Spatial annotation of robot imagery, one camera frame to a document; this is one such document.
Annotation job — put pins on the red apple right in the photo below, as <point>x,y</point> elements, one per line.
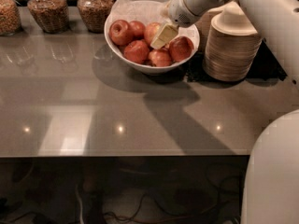
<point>180,48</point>

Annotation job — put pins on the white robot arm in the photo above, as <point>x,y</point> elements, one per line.
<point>271,187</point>

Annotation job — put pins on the front stack paper bowls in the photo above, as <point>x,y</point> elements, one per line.
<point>232,44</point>

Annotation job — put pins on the right glass cereal jar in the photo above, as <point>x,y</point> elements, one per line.
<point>94,13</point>

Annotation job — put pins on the red apple far left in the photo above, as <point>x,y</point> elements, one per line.
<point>120,32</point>

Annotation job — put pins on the white ceramic bowl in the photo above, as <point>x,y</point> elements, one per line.
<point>191,32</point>

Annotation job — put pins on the red apple front left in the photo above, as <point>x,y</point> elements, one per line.
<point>137,51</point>

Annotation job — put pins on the left glass cereal jar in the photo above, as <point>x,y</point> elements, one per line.
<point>10,20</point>

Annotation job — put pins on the glass cereal jar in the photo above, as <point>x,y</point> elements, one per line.
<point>50,15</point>
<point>94,13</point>
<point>10,20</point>

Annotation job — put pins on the red apple front centre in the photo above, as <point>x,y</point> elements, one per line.
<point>159,58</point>

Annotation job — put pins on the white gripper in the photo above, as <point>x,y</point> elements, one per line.
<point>182,9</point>

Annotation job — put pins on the red apple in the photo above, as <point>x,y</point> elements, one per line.
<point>180,48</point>
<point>137,51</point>
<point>159,58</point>
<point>120,32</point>
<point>137,28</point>

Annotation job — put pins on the middle glass cereal jar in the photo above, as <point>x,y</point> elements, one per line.
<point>50,15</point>

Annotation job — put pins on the stack paper bowls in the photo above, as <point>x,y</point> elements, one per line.
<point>203,25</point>
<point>232,44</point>

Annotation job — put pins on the yellow-red apple centre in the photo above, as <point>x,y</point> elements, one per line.
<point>150,31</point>

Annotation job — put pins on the back stack paper bowls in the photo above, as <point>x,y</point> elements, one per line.
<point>203,25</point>

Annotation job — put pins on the white paper liner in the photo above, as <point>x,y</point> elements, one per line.
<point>145,11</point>

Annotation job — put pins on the red apple back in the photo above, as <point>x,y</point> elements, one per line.
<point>137,28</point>

